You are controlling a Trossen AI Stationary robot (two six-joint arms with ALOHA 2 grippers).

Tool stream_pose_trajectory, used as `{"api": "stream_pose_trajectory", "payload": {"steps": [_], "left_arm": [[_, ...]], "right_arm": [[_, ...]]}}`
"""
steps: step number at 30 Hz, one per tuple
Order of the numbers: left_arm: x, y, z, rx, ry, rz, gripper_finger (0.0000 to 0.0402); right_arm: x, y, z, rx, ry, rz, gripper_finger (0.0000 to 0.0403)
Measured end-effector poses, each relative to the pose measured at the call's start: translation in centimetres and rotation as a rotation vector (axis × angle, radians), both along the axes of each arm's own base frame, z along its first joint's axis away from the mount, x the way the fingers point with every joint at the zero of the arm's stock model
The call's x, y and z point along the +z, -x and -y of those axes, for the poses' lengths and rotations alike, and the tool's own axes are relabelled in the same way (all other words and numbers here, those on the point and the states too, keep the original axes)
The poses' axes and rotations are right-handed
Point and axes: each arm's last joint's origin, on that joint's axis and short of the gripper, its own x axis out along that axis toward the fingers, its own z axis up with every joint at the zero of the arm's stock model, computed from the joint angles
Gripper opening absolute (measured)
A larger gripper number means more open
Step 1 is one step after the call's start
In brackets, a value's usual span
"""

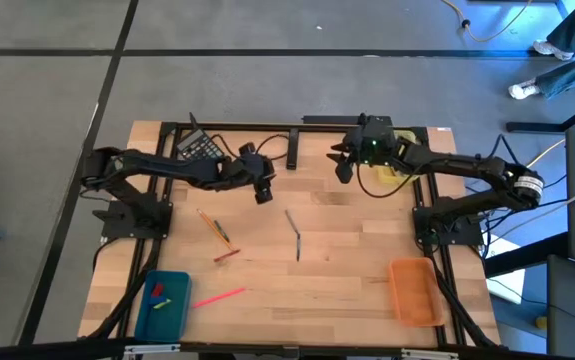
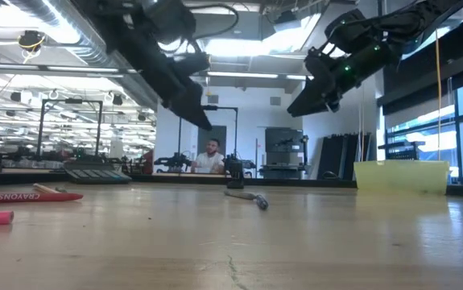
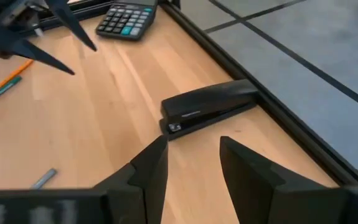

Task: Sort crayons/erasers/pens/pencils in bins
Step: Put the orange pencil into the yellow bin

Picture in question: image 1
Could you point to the blue-green plastic bin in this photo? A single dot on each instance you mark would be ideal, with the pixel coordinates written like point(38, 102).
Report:
point(167, 325)

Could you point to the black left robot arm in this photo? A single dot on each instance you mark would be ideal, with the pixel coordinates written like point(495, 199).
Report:
point(167, 167)

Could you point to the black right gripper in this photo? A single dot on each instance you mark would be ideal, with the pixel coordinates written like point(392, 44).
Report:
point(377, 150)

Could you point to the orange pencil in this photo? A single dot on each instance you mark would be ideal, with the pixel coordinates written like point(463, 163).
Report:
point(217, 229)

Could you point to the grey pen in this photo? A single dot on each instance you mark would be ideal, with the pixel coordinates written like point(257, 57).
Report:
point(292, 222)

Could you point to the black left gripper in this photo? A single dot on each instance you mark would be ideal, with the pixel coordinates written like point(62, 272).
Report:
point(252, 169)

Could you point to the red crayon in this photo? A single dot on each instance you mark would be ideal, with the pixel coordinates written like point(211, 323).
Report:
point(227, 255)

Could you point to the silver gantry bracket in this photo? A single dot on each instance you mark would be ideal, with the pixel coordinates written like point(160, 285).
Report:
point(429, 354)
point(152, 349)

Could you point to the short green pencil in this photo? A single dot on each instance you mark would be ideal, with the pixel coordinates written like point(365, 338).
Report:
point(223, 231)

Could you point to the red eraser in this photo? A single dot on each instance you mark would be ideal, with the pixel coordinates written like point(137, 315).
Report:
point(157, 289)

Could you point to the black frame stub bar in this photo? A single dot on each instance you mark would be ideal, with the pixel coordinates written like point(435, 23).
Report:
point(292, 150)

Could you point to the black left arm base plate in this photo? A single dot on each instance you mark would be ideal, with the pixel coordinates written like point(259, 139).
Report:
point(112, 227)

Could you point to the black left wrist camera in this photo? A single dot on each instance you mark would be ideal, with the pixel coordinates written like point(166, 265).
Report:
point(247, 149)

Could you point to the black desk calculator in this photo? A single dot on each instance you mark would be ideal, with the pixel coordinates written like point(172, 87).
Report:
point(194, 145)

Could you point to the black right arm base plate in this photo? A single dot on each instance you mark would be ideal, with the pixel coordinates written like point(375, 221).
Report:
point(467, 239)

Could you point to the yellow eraser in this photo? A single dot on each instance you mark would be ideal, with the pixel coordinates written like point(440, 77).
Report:
point(164, 304)

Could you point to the yellow plastic bin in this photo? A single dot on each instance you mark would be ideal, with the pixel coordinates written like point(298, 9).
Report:
point(386, 176)

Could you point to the black gantry frame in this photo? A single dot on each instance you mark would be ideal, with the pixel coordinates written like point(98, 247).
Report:
point(67, 350)

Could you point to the white paper sheet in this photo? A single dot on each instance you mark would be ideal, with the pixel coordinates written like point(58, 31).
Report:
point(509, 285)

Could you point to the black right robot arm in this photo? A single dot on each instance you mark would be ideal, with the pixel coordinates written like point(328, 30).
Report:
point(467, 162)

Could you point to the blue eraser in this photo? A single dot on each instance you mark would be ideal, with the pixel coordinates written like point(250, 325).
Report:
point(157, 300)

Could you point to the person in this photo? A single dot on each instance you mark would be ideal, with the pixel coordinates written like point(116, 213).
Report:
point(572, 72)

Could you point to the pink pen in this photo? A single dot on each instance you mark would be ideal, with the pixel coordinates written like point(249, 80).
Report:
point(219, 297)

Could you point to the orange plastic bin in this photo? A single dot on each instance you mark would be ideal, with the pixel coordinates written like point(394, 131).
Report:
point(417, 292)

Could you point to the black desk leg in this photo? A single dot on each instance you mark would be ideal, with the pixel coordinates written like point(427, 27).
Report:
point(532, 127)
point(522, 257)

